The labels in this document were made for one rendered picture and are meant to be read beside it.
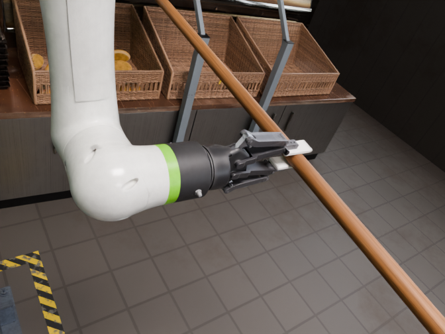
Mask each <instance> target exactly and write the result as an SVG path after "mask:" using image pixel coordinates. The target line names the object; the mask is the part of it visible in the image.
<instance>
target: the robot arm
mask: <svg viewBox="0 0 445 334"><path fill-rule="evenodd" d="M39 1H40V8H41V13H42V20H43V25H44V33H45V38H46V47H47V53H48V66H49V74H50V96H51V129H50V134H51V139H52V143H53V145H54V147H55V149H56V150H57V152H58V154H59V155H60V158H61V159H62V162H63V163H64V167H65V170H66V174H67V177H68V182H69V185H70V191H71V195H72V197H73V200H74V201H75V203H76V205H77V206H78V207H79V208H80V209H81V210H82V211H83V212H84V213H85V214H86V215H88V216H90V217H92V218H94V219H97V220H100V221H120V220H123V219H126V218H128V217H130V216H132V215H134V214H136V213H139V212H141V211H144V210H146V209H150V208H153V207H157V206H160V205H166V204H170V203H176V202H180V201H186V200H190V199H196V198H200V197H203V196H205V195H206V194H207V192H208V191H209V190H215V189H219V188H222V190H223V192H224V193H225V194H227V193H229V192H231V191H233V190H236V189H238V188H243V187H246V186H251V185H254V184H258V183H261V182H266V181H267V180H269V177H268V176H269V175H270V174H273V173H275V172H278V171H282V170H285V169H288V168H293V167H292V166H291V165H290V164H289V163H288V161H287V160H286V159H285V158H284V157H283V156H291V155H296V154H304V153H308V152H312V148H311V147H310V146H309V145H308V144H307V143H306V142H305V141H304V140H297V141H295V140H287V139H286V138H285V137H284V135H283V134H282V133H281V132H261V133H251V132H250V131H247V130H245V129H244V130H242V131H241V132H240V135H241V138H240V139H239V140H238V142H237V143H231V144H229V145H227V146H222V145H219V144H206V145H200V144H199V143H198V142H197V141H187V142H174V143H167V144H155V145H146V146H134V145H131V143H130V142H129V141H128V139H127V138H126V136H125V134H124V132H123V130H122V128H121V125H120V121H119V111H118V105H117V93H116V84H115V55H114V29H115V0H39ZM278 154H283V156H276V157H271V156H275V155H278ZM267 157H271V158H270V159H269V161H270V162H271V163H269V162H268V160H267V159H266V160H264V161H257V160H260V159H263V158H267ZM256 161H257V162H256ZM259 175H260V176H261V177H259Z"/></svg>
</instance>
